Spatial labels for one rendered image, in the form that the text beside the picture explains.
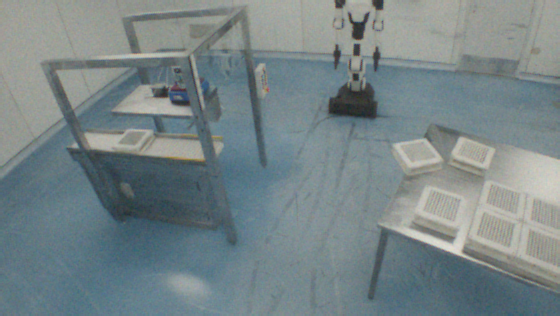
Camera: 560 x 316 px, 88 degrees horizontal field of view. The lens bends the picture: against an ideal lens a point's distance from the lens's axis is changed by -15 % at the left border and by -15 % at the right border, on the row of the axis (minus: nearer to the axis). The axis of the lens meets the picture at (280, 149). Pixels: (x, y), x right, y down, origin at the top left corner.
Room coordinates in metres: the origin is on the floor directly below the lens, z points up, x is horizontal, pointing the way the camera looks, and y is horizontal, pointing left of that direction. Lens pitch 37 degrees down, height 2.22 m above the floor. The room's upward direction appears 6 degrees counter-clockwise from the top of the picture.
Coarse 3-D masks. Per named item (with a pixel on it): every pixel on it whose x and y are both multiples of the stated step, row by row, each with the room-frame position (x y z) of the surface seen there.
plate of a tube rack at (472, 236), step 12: (480, 216) 1.02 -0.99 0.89; (492, 216) 1.00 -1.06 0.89; (504, 216) 0.99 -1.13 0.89; (492, 228) 0.93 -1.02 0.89; (504, 228) 0.92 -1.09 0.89; (516, 228) 0.90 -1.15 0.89; (468, 240) 0.90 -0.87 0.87; (480, 240) 0.87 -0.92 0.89; (516, 240) 0.83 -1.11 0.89; (504, 252) 0.78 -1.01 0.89; (516, 252) 0.77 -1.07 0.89
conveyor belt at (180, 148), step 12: (96, 144) 2.19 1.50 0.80; (108, 144) 2.17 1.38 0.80; (156, 144) 2.10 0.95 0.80; (168, 144) 2.08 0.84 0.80; (180, 144) 2.06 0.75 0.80; (192, 144) 2.05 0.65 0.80; (216, 144) 2.02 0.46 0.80; (168, 156) 1.93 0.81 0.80; (180, 156) 1.91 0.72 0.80; (192, 156) 1.90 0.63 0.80
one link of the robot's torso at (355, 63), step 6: (354, 42) 3.62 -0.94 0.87; (354, 48) 3.64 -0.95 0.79; (360, 48) 3.57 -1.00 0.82; (354, 54) 3.63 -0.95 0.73; (360, 54) 3.55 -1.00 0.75; (354, 60) 3.56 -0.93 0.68; (360, 60) 3.55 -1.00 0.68; (348, 66) 3.57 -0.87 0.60; (354, 66) 3.53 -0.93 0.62; (360, 66) 3.51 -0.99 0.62
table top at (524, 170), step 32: (448, 128) 1.90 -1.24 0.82; (448, 160) 1.56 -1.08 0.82; (512, 160) 1.48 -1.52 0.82; (544, 160) 1.44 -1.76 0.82; (416, 192) 1.31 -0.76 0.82; (480, 192) 1.24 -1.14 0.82; (544, 192) 1.17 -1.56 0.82; (384, 224) 1.11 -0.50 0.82; (416, 224) 1.08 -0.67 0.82; (480, 256) 0.83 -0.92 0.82; (544, 288) 0.59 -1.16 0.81
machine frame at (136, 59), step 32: (128, 32) 2.95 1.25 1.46; (64, 64) 1.96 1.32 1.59; (96, 64) 1.88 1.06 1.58; (128, 64) 1.81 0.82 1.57; (160, 64) 1.75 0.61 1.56; (64, 96) 2.04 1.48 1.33; (192, 96) 1.71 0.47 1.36; (256, 96) 2.63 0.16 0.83; (160, 128) 2.94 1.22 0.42; (256, 128) 2.64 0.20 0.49; (96, 160) 2.06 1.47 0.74; (224, 192) 1.74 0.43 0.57; (224, 224) 1.71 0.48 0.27
